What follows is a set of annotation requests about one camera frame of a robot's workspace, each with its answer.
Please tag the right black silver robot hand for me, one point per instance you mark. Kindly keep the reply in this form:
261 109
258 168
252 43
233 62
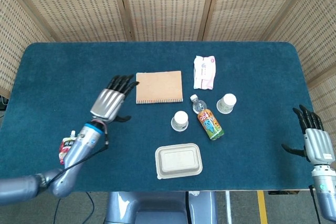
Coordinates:
319 145

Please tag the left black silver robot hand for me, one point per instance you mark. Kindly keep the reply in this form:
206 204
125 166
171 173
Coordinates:
107 103

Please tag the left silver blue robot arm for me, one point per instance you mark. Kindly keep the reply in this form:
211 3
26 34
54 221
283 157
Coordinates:
78 150

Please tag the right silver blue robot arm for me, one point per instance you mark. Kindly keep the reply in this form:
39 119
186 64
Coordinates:
325 192

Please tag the blue carpet table cover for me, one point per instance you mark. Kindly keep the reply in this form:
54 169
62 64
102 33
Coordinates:
65 77

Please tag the brown spiral notebook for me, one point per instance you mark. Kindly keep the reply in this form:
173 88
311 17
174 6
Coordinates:
159 87

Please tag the red jelly drink pouch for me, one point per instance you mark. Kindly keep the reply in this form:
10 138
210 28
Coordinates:
65 148

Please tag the beige lidded food container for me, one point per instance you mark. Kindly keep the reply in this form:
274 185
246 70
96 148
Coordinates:
179 161

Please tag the white pink tissue pack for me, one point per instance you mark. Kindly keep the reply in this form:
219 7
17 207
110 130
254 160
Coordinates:
204 72

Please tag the woven bamboo screen panel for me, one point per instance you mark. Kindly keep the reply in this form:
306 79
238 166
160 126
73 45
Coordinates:
249 6
73 6
15 40
168 6
315 37

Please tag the orange green label drink bottle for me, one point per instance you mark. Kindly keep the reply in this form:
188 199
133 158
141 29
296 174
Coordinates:
210 125

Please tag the white table leg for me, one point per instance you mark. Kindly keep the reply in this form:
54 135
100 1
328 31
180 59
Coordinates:
228 207

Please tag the grey blue robot torso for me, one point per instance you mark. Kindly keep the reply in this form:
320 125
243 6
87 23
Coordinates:
157 205

